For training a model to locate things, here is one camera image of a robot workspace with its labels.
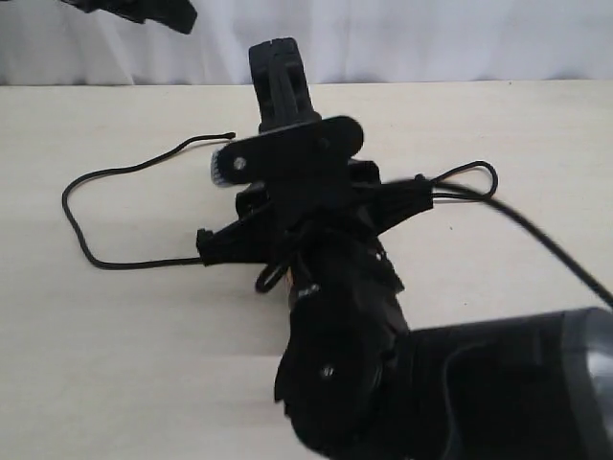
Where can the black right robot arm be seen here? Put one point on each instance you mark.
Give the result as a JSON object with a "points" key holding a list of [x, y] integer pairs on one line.
{"points": [[355, 381]]}

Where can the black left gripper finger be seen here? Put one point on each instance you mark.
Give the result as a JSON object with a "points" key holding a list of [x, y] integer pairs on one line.
{"points": [[177, 15]]}

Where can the white backdrop curtain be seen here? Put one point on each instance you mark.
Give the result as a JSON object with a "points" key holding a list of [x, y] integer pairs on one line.
{"points": [[51, 43]]}

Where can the black plastic carrying case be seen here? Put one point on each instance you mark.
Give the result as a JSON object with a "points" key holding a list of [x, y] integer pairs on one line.
{"points": [[280, 83]]}

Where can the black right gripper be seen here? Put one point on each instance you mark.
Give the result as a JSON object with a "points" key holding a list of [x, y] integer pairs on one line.
{"points": [[309, 209]]}

